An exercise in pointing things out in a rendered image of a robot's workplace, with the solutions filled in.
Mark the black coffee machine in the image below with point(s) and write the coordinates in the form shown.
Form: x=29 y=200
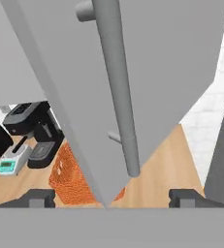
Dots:
x=36 y=129

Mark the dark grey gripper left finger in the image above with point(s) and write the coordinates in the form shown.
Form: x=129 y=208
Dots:
x=39 y=197

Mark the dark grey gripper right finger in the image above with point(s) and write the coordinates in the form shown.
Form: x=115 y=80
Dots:
x=184 y=197

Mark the orange woven basket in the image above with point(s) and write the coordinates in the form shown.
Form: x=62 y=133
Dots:
x=72 y=179

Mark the white kitchen scale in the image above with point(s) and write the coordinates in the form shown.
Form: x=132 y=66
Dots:
x=12 y=160

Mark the grey wall cabinet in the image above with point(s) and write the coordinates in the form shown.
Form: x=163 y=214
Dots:
x=6 y=58

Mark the grey cabinet door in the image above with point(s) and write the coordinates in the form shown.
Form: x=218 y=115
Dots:
x=168 y=64

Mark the dark grey appliance side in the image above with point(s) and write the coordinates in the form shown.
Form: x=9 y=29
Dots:
x=222 y=155

